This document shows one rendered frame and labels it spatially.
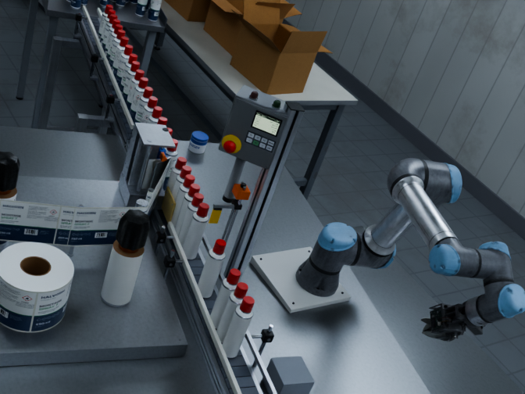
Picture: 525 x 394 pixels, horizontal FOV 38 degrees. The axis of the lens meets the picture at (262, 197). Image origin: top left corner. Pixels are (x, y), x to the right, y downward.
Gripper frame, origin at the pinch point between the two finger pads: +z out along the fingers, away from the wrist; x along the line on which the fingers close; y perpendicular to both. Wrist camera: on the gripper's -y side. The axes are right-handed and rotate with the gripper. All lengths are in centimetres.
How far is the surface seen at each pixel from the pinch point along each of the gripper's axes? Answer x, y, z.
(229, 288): -10, 52, 24
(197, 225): -35, 54, 42
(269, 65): -170, -19, 122
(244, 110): -58, 58, 6
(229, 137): -53, 58, 15
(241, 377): 13, 45, 27
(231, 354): 7, 47, 29
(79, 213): -32, 91, 44
